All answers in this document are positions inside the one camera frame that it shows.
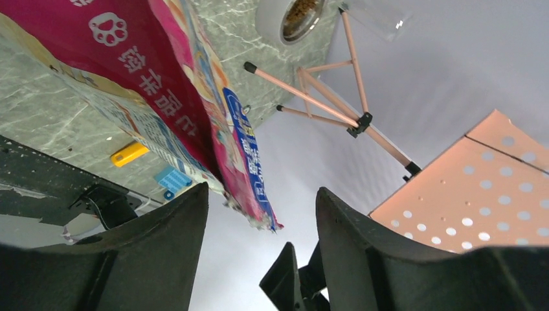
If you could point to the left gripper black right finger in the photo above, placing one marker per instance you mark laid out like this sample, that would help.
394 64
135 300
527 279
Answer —
369 267

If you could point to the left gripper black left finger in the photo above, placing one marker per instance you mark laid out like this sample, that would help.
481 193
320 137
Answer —
47 278

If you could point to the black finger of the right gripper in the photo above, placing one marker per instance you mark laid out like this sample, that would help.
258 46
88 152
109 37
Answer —
292 288

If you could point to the yellow plastic scoop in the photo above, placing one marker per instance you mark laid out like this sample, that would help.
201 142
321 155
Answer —
128 154

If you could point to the colourful pet food bag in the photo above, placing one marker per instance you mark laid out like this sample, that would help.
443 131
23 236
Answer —
148 67

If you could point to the grey double pet bowl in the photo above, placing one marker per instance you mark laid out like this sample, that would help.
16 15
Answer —
269 18

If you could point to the pink music stand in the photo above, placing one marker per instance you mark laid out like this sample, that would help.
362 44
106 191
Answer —
490 188

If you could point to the blue building base plate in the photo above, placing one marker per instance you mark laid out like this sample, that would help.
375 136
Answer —
172 181

